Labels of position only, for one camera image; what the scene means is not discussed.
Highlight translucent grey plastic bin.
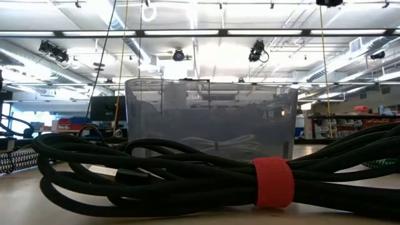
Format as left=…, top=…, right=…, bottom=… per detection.
left=124, top=77, right=299, bottom=163

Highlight white USB-C cable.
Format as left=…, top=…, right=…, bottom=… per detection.
left=179, top=134, right=262, bottom=154

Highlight black cable with red strap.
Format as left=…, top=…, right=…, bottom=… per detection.
left=31, top=121, right=400, bottom=220

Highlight black background monitor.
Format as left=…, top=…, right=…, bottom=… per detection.
left=90, top=95, right=128, bottom=122

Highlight red storage bins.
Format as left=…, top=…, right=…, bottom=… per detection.
left=56, top=117, right=86, bottom=132

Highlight shelf with orange bins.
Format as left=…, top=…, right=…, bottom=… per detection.
left=307, top=105, right=400, bottom=141

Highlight black overhead rig frame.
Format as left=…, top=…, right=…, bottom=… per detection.
left=0, top=0, right=400, bottom=87

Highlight yellow hanging strap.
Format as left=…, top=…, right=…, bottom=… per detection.
left=318, top=5, right=334, bottom=139
left=112, top=0, right=129, bottom=136

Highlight black hanging cable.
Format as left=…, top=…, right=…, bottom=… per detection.
left=84, top=0, right=118, bottom=123

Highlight white hanging cable loop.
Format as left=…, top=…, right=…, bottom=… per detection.
left=141, top=2, right=158, bottom=23

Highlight black curved cable hose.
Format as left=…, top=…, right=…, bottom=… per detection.
left=0, top=112, right=35, bottom=139

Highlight black aluminium table frame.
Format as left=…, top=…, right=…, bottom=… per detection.
left=0, top=137, right=400, bottom=151

